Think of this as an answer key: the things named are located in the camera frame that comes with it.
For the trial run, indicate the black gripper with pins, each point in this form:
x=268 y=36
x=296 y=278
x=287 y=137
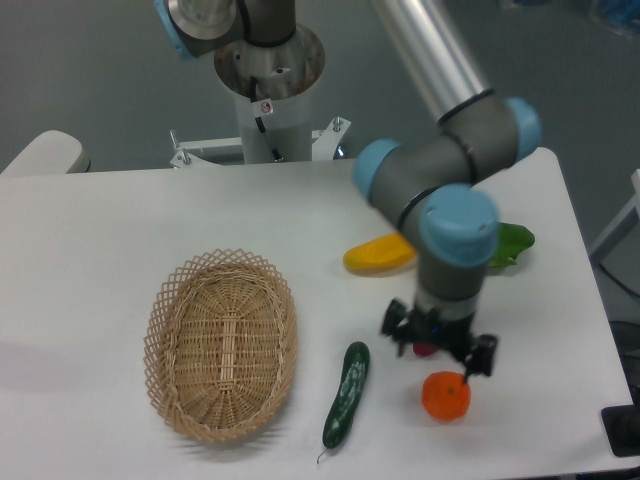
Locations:
x=444 y=324

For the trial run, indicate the woven wicker basket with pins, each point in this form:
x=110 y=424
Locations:
x=220 y=349

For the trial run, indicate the white side table frame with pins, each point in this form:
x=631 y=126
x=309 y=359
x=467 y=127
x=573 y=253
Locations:
x=619 y=227

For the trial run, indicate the green bok choy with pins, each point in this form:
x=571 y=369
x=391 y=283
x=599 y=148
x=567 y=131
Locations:
x=513 y=240

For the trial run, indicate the green cucumber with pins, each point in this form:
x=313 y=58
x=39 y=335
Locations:
x=345 y=404

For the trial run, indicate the purple sweet potato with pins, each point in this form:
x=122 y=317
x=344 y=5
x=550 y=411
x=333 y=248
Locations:
x=423 y=350

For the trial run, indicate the orange tangerine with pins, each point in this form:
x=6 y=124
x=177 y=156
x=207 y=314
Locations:
x=446 y=396

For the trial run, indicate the yellow mango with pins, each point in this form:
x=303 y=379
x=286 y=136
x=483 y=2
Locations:
x=380 y=255

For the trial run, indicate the white chair armrest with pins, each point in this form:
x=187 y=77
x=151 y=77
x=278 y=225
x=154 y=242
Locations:
x=51 y=153

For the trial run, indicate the black device at table edge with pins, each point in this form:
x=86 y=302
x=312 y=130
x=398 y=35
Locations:
x=621 y=425

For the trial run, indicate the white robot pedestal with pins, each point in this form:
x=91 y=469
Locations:
x=272 y=91

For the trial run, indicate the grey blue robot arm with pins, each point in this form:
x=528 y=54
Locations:
x=427 y=194

